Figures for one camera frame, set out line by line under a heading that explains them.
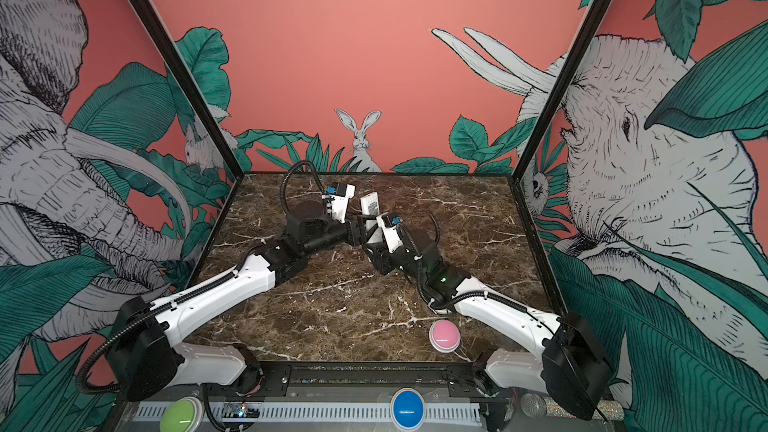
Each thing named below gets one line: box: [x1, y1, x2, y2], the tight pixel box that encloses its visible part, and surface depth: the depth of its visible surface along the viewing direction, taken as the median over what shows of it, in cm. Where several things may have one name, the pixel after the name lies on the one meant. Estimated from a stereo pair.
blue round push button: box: [390, 387, 426, 432], surface depth 70 cm
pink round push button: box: [428, 319, 461, 354], surface depth 82 cm
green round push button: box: [159, 396, 205, 432], surface depth 70 cm
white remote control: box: [360, 191, 383, 244], surface depth 71 cm
